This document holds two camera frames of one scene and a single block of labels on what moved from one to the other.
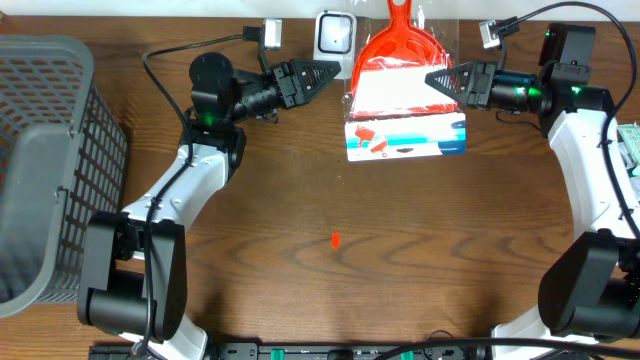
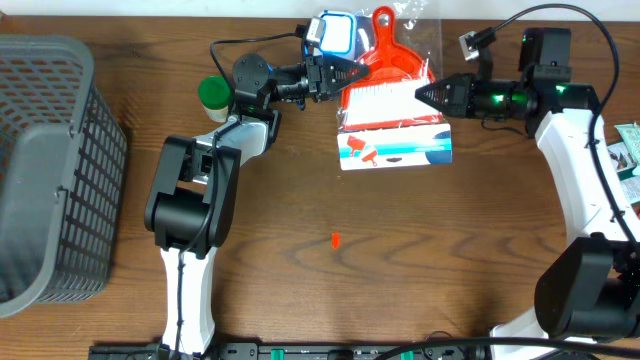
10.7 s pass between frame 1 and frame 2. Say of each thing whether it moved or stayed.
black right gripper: moved
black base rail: stayed
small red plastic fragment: stayed
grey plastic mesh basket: stayed
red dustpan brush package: moved
